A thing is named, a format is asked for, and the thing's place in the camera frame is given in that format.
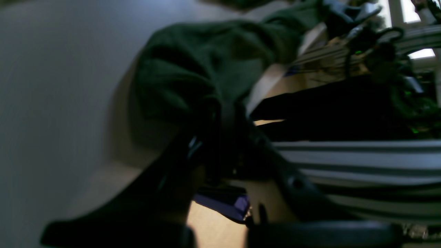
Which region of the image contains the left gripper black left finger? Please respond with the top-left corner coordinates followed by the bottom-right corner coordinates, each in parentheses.
top-left (40, 103), bottom-right (227, 248)

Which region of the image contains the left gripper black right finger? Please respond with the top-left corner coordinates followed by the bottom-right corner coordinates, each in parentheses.
top-left (224, 103), bottom-right (403, 248)

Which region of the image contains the dark green t-shirt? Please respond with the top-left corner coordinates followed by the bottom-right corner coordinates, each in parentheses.
top-left (133, 0), bottom-right (345, 128)

